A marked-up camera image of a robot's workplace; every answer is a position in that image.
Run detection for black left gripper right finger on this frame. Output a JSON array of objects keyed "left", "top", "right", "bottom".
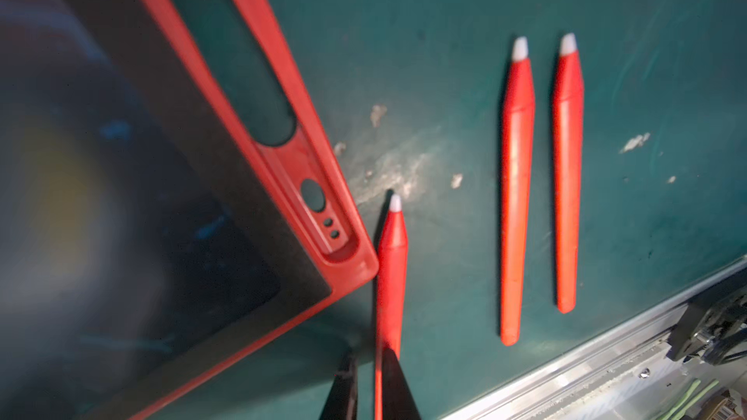
[{"left": 381, "top": 347, "right": 421, "bottom": 420}]

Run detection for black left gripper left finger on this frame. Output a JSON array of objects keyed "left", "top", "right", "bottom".
[{"left": 319, "top": 352, "right": 358, "bottom": 420}]

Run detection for red stylus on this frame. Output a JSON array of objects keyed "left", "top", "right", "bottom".
[
  {"left": 552, "top": 33, "right": 584, "bottom": 313},
  {"left": 375, "top": 194, "right": 409, "bottom": 420},
  {"left": 500, "top": 36, "right": 535, "bottom": 346}
]

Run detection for red tablet left front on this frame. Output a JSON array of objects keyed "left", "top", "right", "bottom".
[{"left": 1, "top": 0, "right": 379, "bottom": 419}]

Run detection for green plastic tongs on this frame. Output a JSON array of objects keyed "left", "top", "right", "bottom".
[{"left": 656, "top": 379, "right": 720, "bottom": 420}]

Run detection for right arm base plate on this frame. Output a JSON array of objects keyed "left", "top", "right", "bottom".
[{"left": 667, "top": 282, "right": 746, "bottom": 367}]

